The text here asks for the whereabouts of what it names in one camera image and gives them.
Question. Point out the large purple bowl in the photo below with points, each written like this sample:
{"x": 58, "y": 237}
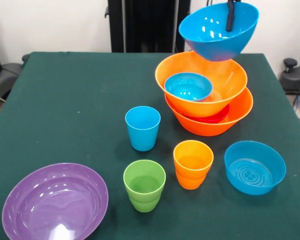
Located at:
{"x": 55, "y": 202}

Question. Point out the green cup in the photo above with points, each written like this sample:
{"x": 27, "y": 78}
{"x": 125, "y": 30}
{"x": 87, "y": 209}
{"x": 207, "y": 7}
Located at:
{"x": 144, "y": 197}

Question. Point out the orange cup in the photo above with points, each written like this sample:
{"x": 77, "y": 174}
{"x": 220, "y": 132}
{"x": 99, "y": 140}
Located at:
{"x": 192, "y": 175}

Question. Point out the small magenta bowl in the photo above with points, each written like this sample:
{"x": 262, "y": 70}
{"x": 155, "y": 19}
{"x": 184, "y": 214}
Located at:
{"x": 215, "y": 117}

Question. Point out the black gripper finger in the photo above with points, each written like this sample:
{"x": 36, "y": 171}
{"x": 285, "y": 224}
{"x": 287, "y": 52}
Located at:
{"x": 230, "y": 20}

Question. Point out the small cyan bowl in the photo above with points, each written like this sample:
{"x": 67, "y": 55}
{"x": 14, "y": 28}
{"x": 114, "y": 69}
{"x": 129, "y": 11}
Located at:
{"x": 187, "y": 87}

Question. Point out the large orange bowl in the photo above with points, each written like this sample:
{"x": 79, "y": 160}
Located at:
{"x": 227, "y": 77}
{"x": 205, "y": 130}

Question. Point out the black pedestal foot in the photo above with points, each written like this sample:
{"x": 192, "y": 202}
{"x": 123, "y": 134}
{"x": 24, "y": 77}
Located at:
{"x": 5, "y": 75}
{"x": 295, "y": 80}

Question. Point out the blue cup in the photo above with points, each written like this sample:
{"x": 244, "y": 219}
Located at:
{"x": 142, "y": 135}

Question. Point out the large blue bowl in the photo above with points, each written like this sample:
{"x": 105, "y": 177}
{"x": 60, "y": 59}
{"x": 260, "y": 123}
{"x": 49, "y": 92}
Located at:
{"x": 215, "y": 47}

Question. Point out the blue ribbed-bottom bowl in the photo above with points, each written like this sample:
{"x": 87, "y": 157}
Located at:
{"x": 255, "y": 172}

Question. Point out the dark green tablecloth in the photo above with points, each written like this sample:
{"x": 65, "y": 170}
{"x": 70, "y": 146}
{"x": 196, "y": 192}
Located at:
{"x": 90, "y": 100}

